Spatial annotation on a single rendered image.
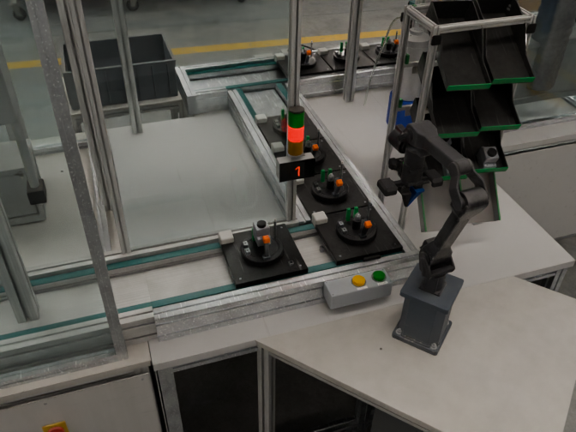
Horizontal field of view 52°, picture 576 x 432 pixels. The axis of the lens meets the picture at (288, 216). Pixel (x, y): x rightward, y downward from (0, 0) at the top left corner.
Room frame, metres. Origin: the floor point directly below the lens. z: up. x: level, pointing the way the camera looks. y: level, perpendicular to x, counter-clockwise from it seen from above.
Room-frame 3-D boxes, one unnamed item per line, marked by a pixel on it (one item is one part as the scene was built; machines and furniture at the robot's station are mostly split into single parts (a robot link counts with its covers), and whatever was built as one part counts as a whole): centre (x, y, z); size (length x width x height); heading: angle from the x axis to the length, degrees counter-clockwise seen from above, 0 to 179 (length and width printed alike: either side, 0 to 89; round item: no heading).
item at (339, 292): (1.34, -0.23, 0.93); 0.21 x 0.07 x 0.06; 109
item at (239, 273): (1.46, 0.08, 0.96); 0.24 x 0.24 x 0.02; 19
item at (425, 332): (1.23, -0.43, 0.96); 0.15 x 0.15 x 0.20; 60
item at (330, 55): (3.01, -0.29, 1.01); 0.24 x 0.24 x 0.13; 19
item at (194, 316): (1.34, -0.03, 0.91); 0.89 x 0.06 x 0.11; 109
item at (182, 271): (1.50, 0.05, 0.91); 0.84 x 0.28 x 0.10; 109
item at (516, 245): (1.99, -0.09, 0.84); 1.50 x 1.41 x 0.03; 109
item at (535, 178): (2.77, -1.20, 0.43); 1.11 x 0.68 x 0.86; 109
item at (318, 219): (1.58, -0.24, 1.01); 0.24 x 0.24 x 0.13; 19
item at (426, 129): (1.29, -0.40, 1.45); 0.29 x 0.08 x 0.11; 24
